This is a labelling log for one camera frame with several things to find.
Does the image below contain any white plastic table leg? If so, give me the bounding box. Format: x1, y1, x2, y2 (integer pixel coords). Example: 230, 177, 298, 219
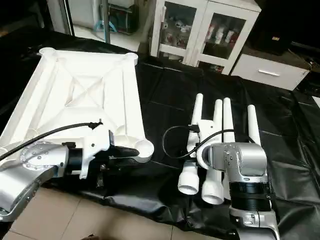
201, 98, 225, 206
177, 92, 205, 196
246, 104, 262, 147
222, 97, 237, 146

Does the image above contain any black plastic mat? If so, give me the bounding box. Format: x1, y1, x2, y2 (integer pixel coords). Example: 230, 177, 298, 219
0, 25, 320, 240

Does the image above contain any white plastic table top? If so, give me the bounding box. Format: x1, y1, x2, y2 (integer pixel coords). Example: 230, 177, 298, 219
0, 46, 155, 164

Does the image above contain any light blue plastic object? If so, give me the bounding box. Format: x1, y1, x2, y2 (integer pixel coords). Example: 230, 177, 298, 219
94, 18, 121, 34

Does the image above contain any grey metal pole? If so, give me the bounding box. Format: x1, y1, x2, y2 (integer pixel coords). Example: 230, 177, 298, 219
99, 0, 112, 45

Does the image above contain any white drawer unit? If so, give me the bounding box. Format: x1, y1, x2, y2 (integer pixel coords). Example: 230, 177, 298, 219
232, 53, 311, 92

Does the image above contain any white glass-door cabinet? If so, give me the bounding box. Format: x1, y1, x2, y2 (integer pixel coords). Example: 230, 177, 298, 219
149, 0, 262, 76

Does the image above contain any black low cabinet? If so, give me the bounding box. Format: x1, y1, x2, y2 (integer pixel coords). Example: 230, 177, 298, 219
249, 0, 320, 57

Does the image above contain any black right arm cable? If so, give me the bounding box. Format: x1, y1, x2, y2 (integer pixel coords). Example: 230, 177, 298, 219
162, 124, 251, 161

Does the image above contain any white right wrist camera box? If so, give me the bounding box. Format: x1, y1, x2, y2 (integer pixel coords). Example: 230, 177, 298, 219
187, 119, 217, 162

